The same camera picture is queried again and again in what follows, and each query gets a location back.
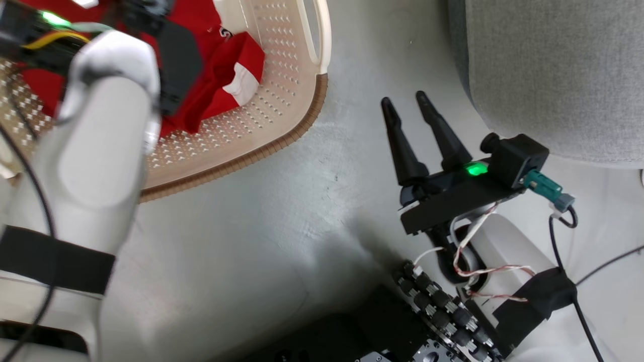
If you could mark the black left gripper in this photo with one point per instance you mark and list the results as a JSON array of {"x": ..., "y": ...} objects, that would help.
[{"x": 30, "y": 30}]

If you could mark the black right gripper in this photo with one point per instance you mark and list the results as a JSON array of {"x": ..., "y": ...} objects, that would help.
[{"x": 453, "y": 201}]

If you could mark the red and white jersey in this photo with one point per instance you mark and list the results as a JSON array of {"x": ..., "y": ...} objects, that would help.
[{"x": 221, "y": 75}]

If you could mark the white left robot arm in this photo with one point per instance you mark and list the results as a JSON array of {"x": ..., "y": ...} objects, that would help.
[{"x": 90, "y": 151}]

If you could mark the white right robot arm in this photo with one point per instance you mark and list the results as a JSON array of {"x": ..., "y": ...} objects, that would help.
[{"x": 508, "y": 241}]

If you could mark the cream perforated laundry basket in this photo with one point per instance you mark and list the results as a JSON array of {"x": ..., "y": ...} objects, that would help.
[{"x": 261, "y": 130}]

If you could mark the grey fabric sofa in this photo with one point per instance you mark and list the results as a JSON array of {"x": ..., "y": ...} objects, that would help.
[{"x": 553, "y": 75}]

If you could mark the black robot torso base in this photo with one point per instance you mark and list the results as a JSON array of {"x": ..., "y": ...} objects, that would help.
[{"x": 352, "y": 337}]

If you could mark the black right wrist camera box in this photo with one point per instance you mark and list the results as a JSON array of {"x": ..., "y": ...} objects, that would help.
[{"x": 518, "y": 158}]

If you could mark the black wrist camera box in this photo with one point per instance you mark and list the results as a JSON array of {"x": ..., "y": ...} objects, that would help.
[
  {"x": 178, "y": 70},
  {"x": 518, "y": 158}
]

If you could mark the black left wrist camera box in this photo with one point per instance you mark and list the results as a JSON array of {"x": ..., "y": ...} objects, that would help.
[{"x": 178, "y": 70}]

